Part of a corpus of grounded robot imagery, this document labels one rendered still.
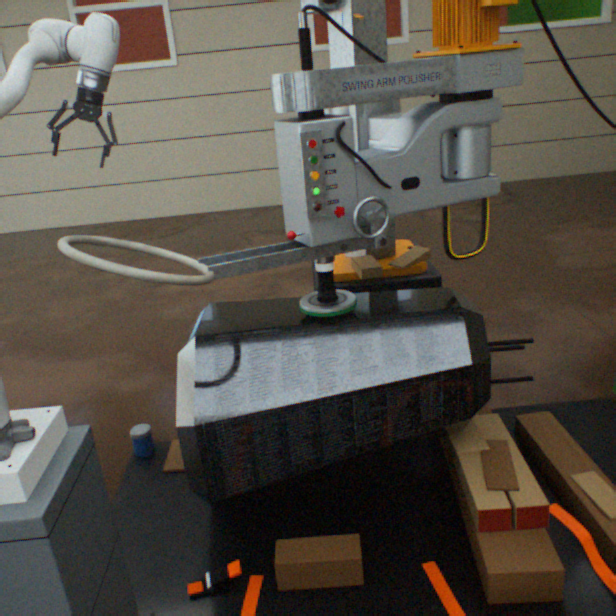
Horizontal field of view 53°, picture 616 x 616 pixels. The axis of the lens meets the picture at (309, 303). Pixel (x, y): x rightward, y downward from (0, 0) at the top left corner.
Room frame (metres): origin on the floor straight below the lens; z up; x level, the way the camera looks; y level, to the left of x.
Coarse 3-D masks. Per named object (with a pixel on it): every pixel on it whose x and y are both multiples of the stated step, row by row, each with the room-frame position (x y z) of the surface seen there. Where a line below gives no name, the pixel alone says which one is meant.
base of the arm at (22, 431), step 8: (8, 424) 1.36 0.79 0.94; (16, 424) 1.39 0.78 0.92; (24, 424) 1.42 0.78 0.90; (0, 432) 1.33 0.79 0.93; (8, 432) 1.35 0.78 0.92; (16, 432) 1.35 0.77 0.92; (24, 432) 1.36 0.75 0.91; (32, 432) 1.38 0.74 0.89; (0, 440) 1.32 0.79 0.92; (8, 440) 1.34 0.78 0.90; (16, 440) 1.35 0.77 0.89; (0, 448) 1.30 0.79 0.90; (8, 448) 1.31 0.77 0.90; (0, 456) 1.28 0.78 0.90; (8, 456) 1.29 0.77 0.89
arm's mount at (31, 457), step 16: (16, 416) 1.50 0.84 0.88; (32, 416) 1.49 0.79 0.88; (48, 416) 1.48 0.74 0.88; (64, 416) 1.53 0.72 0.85; (48, 432) 1.42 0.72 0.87; (64, 432) 1.51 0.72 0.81; (16, 448) 1.33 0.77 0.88; (32, 448) 1.32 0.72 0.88; (48, 448) 1.40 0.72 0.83; (0, 464) 1.26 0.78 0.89; (16, 464) 1.26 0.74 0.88; (32, 464) 1.30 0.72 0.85; (0, 480) 1.22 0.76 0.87; (16, 480) 1.22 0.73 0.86; (32, 480) 1.27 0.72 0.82; (0, 496) 1.22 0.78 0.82; (16, 496) 1.22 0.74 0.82
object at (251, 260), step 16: (352, 240) 2.15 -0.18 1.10; (368, 240) 2.18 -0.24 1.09; (384, 240) 2.17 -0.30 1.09; (224, 256) 2.07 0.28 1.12; (240, 256) 2.09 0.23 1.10; (256, 256) 2.01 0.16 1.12; (272, 256) 2.02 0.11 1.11; (288, 256) 2.05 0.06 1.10; (304, 256) 2.07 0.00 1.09; (320, 256) 2.10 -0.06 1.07; (224, 272) 1.95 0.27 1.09; (240, 272) 1.97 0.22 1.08
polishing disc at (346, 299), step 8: (304, 296) 2.22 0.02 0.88; (312, 296) 2.22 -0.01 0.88; (344, 296) 2.18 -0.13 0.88; (352, 296) 2.17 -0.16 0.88; (304, 304) 2.14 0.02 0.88; (312, 304) 2.13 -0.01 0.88; (320, 304) 2.12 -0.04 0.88; (328, 304) 2.11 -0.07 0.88; (336, 304) 2.11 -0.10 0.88; (344, 304) 2.10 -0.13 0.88; (352, 304) 2.11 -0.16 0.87; (320, 312) 2.07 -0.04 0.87
